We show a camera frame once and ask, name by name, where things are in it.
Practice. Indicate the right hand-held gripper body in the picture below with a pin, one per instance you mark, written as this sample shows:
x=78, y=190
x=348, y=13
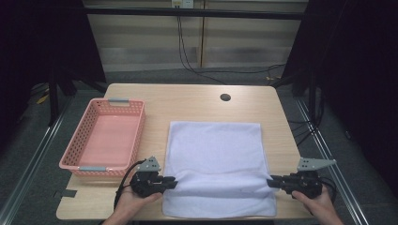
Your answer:
x=308, y=184

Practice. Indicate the white towel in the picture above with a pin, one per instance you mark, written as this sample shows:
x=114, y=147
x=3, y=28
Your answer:
x=219, y=156

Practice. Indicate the yellow floor object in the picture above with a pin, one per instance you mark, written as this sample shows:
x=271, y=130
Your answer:
x=42, y=99

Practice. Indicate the black curtain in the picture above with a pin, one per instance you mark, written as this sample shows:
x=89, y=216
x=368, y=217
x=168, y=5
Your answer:
x=47, y=37
x=359, y=62

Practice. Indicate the pink perforated plastic basket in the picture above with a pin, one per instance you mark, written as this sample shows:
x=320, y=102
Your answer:
x=106, y=140

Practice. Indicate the black metal stand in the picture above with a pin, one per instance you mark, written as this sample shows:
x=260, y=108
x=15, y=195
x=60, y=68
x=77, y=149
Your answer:
x=53, y=103

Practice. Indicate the person's right hand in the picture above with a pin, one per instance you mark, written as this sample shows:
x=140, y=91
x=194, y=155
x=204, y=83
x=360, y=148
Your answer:
x=319, y=207

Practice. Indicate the black horizontal bar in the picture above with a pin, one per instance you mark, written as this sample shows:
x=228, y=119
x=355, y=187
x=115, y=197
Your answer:
x=187, y=13

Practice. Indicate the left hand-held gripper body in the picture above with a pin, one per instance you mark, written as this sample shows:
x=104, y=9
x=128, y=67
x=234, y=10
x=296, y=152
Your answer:
x=145, y=184

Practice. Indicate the white wall socket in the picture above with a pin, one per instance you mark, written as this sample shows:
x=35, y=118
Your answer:
x=187, y=3

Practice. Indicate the person's left hand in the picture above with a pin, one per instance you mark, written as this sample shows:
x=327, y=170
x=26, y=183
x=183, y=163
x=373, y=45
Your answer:
x=134, y=204

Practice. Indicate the dark tape piece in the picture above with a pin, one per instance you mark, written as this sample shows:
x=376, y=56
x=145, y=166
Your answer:
x=68, y=193

